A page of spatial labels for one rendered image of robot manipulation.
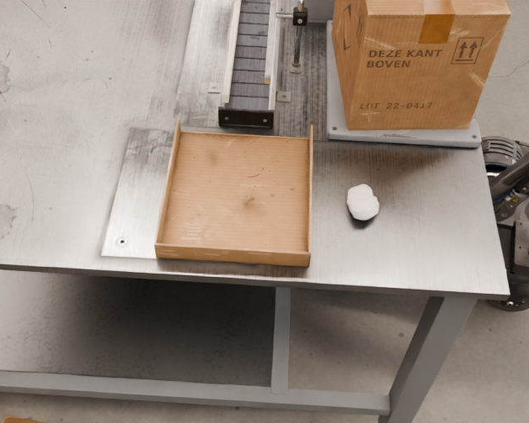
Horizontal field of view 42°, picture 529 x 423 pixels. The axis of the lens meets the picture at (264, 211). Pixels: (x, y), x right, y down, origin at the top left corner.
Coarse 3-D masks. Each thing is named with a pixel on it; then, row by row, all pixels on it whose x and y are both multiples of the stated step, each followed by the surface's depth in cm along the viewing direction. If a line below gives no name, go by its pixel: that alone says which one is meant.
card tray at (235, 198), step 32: (192, 160) 129; (224, 160) 130; (256, 160) 130; (288, 160) 130; (192, 192) 124; (224, 192) 125; (256, 192) 125; (288, 192) 125; (160, 224) 116; (192, 224) 120; (224, 224) 120; (256, 224) 120; (288, 224) 121; (160, 256) 115; (192, 256) 115; (224, 256) 114; (256, 256) 114; (288, 256) 113
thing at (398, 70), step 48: (336, 0) 143; (384, 0) 114; (432, 0) 115; (480, 0) 115; (336, 48) 144; (384, 48) 117; (432, 48) 118; (480, 48) 118; (384, 96) 126; (432, 96) 127
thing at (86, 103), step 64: (0, 0) 159; (64, 0) 159; (128, 0) 160; (192, 0) 161; (0, 64) 145; (64, 64) 146; (128, 64) 146; (192, 64) 147; (320, 64) 148; (0, 128) 133; (64, 128) 134; (128, 128) 134; (192, 128) 135; (256, 128) 136; (320, 128) 136; (0, 192) 124; (64, 192) 124; (128, 192) 125; (320, 192) 126; (384, 192) 126; (448, 192) 127; (0, 256) 115; (64, 256) 116; (128, 256) 116; (320, 256) 117; (384, 256) 118; (448, 256) 118
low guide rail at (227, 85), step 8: (240, 0) 148; (232, 24) 142; (232, 32) 140; (232, 40) 139; (232, 48) 137; (232, 56) 136; (232, 64) 134; (232, 72) 135; (224, 80) 131; (224, 88) 130; (224, 96) 129
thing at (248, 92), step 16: (256, 0) 153; (240, 16) 150; (256, 16) 150; (240, 32) 146; (256, 32) 146; (240, 48) 143; (256, 48) 143; (240, 64) 140; (256, 64) 140; (240, 80) 137; (256, 80) 137; (240, 96) 134; (256, 96) 134
